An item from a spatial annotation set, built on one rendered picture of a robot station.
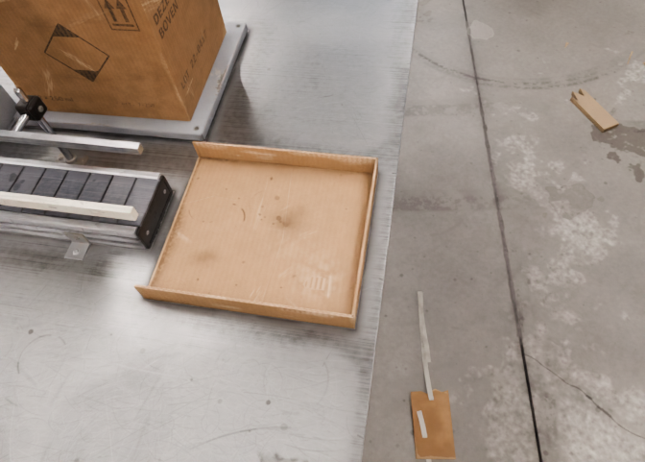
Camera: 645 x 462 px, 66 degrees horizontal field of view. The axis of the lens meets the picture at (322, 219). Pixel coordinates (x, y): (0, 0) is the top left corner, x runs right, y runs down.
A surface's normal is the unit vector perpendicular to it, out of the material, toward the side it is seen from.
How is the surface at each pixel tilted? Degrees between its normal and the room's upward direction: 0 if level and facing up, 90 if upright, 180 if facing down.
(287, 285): 0
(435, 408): 5
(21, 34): 90
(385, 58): 0
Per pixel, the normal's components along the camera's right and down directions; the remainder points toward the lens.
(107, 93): -0.16, 0.84
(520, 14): -0.07, -0.54
